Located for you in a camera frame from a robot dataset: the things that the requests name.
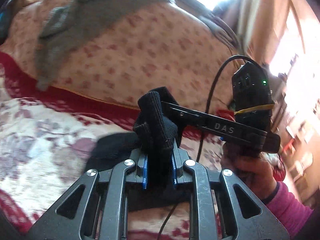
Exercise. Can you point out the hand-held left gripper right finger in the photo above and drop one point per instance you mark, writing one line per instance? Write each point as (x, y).
(175, 172)

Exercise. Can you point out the person's right forearm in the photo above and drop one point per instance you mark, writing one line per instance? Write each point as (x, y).
(287, 210)

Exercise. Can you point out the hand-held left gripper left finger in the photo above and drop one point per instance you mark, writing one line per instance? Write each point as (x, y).
(144, 172)

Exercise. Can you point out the grey cloth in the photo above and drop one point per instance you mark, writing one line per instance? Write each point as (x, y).
(222, 30)

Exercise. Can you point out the grey fleece garment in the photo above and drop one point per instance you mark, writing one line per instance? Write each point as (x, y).
(82, 22)

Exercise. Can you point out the red white floral blanket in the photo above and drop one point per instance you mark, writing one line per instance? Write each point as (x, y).
(45, 135)

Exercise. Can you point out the black pants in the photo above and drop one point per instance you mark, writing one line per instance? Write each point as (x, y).
(155, 120)

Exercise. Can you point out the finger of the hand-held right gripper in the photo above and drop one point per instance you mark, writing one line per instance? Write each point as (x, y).
(185, 116)

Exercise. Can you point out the person's right hand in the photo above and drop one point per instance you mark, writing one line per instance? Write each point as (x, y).
(250, 175)

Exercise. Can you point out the pink floral quilt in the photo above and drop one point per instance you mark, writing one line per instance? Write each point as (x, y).
(140, 55)

